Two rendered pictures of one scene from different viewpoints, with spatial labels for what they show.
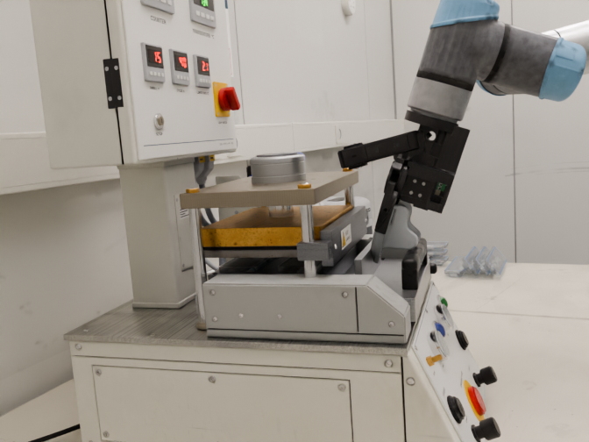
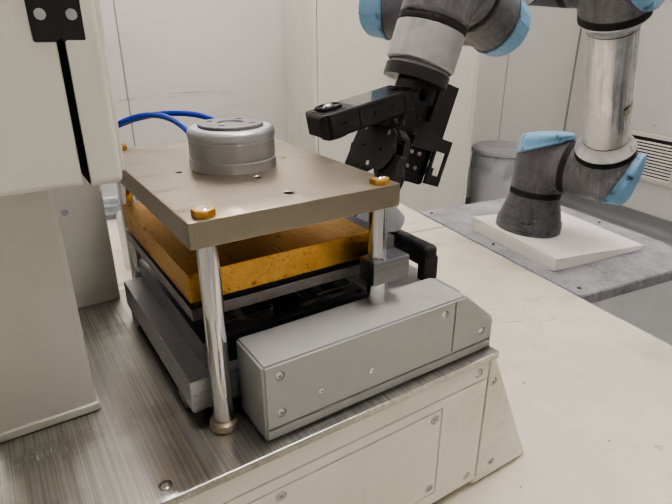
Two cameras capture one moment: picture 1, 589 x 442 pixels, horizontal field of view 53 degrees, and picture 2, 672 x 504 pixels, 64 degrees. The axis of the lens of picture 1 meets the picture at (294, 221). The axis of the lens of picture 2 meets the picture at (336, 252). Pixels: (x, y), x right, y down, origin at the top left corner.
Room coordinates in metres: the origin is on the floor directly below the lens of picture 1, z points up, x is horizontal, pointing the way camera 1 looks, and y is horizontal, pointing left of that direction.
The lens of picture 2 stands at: (0.48, 0.34, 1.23)
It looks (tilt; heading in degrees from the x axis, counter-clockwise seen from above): 23 degrees down; 309
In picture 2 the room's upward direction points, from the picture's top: straight up
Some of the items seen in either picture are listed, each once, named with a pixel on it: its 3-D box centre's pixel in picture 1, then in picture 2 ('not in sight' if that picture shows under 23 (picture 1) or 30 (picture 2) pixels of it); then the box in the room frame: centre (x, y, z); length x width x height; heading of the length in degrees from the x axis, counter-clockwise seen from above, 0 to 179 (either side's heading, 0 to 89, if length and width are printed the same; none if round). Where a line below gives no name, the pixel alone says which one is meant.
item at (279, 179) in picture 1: (264, 197); (196, 191); (0.89, 0.04, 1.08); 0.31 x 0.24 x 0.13; 162
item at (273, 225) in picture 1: (283, 210); (234, 206); (0.87, 0.01, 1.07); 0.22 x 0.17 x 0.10; 162
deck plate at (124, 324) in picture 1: (266, 302); (216, 342); (0.87, 0.05, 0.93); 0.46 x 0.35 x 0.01; 72
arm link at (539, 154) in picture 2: not in sight; (545, 159); (0.87, -0.91, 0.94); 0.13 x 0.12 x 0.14; 175
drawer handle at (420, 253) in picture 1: (415, 261); (388, 242); (0.80, -0.16, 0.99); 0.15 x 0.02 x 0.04; 162
